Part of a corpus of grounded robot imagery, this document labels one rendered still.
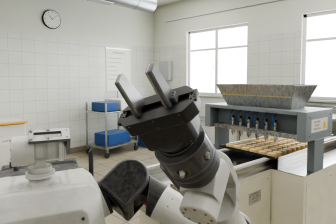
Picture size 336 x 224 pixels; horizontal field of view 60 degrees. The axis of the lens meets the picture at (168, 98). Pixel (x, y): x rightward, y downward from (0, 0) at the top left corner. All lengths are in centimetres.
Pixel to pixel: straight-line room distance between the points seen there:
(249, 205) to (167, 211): 100
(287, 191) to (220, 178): 131
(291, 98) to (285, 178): 45
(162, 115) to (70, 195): 37
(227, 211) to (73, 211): 32
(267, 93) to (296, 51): 320
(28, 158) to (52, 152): 5
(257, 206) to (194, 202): 130
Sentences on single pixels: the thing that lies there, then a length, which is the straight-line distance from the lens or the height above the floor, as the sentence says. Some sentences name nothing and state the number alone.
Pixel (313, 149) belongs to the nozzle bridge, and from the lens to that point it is 180.
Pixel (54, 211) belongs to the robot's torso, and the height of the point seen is 108.
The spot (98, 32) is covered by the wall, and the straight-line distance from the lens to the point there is 596.
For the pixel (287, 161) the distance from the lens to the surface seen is 188.
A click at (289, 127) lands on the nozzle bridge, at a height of 107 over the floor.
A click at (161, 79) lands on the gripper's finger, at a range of 39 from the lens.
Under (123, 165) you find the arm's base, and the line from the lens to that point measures 78.
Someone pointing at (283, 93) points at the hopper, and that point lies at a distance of 177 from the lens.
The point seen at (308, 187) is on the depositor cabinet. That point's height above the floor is 77.
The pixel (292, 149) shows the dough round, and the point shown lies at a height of 91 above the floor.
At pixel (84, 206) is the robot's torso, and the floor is 107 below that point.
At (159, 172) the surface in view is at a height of 86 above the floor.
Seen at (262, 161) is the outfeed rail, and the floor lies 89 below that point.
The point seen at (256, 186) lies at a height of 77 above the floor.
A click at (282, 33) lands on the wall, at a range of 511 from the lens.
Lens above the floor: 135
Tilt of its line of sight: 4 degrees down
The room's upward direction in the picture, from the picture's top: straight up
